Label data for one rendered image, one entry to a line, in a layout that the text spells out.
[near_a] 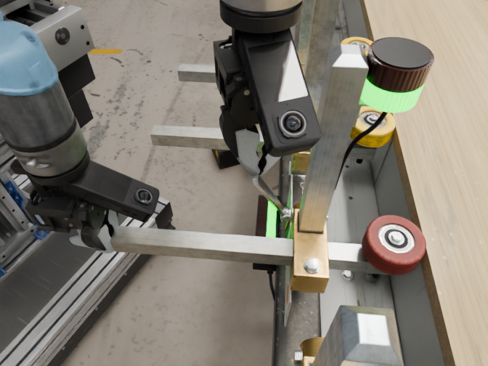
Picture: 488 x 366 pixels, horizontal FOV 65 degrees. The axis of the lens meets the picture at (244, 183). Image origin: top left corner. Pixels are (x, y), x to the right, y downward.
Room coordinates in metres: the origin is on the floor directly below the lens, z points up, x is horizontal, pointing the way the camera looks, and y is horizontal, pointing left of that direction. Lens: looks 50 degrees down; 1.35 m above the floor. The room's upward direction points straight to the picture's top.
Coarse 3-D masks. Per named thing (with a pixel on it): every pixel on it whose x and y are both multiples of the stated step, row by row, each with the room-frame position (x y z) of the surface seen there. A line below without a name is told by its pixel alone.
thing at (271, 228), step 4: (268, 204) 0.50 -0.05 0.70; (268, 208) 0.48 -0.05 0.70; (272, 208) 0.48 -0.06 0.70; (268, 212) 0.47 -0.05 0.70; (272, 212) 0.47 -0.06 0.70; (276, 212) 0.47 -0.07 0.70; (268, 216) 0.46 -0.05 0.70; (272, 216) 0.46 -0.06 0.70; (268, 220) 0.45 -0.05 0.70; (272, 220) 0.45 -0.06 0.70; (268, 224) 0.44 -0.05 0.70; (272, 224) 0.44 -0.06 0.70; (268, 228) 0.43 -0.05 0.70; (272, 228) 0.43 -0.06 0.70; (268, 232) 0.42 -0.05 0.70; (272, 232) 0.42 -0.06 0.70; (268, 236) 0.42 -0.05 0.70; (272, 236) 0.42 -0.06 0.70
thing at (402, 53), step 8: (384, 40) 0.35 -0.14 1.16; (392, 40) 0.35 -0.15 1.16; (400, 40) 0.35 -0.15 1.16; (408, 40) 0.35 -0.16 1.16; (376, 48) 0.33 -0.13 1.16; (384, 48) 0.33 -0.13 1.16; (392, 48) 0.33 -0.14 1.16; (400, 48) 0.33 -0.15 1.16; (408, 48) 0.33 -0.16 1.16; (416, 48) 0.33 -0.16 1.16; (424, 48) 0.33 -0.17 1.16; (376, 56) 0.32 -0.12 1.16; (384, 56) 0.32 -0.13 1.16; (392, 56) 0.32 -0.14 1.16; (400, 56) 0.32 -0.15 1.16; (408, 56) 0.32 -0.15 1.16; (416, 56) 0.32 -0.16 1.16; (424, 56) 0.32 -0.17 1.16; (392, 64) 0.31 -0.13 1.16; (400, 64) 0.31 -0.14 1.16; (408, 64) 0.31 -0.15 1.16; (416, 64) 0.31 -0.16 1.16; (424, 64) 0.31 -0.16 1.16; (368, 80) 0.32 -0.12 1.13; (360, 104) 0.31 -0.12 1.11; (384, 112) 0.33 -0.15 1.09; (368, 128) 0.33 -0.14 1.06; (360, 136) 0.33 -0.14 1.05; (352, 144) 0.33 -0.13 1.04; (344, 160) 0.33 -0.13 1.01; (336, 184) 0.33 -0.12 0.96
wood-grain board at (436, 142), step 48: (384, 0) 1.02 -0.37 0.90; (432, 0) 1.02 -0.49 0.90; (480, 0) 1.02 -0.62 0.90; (432, 48) 0.78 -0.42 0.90; (480, 48) 0.78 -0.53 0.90; (432, 96) 0.61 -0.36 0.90; (480, 96) 0.61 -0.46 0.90; (432, 144) 0.47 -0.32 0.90; (480, 144) 0.47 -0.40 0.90; (432, 192) 0.37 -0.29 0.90; (480, 192) 0.37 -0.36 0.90; (432, 240) 0.28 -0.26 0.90; (480, 240) 0.28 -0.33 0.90; (432, 288) 0.22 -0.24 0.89; (480, 288) 0.21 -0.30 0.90; (480, 336) 0.15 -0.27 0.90
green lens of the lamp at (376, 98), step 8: (368, 88) 0.31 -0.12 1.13; (376, 88) 0.31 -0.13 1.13; (368, 96) 0.31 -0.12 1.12; (376, 96) 0.31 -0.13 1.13; (384, 96) 0.30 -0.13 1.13; (392, 96) 0.30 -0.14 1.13; (400, 96) 0.30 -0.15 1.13; (408, 96) 0.30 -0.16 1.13; (416, 96) 0.31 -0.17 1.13; (368, 104) 0.31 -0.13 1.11; (376, 104) 0.30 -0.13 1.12; (384, 104) 0.30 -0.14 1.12; (392, 104) 0.30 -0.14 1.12; (400, 104) 0.30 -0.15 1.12; (408, 104) 0.30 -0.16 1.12; (392, 112) 0.30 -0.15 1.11; (400, 112) 0.30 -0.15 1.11
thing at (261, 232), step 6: (264, 198) 0.51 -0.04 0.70; (264, 204) 0.50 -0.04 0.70; (264, 210) 0.48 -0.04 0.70; (258, 216) 0.46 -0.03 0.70; (264, 216) 0.46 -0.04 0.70; (258, 222) 0.45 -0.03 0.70; (264, 222) 0.45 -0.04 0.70; (258, 228) 0.43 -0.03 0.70; (264, 228) 0.43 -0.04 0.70; (258, 234) 0.42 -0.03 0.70; (264, 234) 0.42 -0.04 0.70
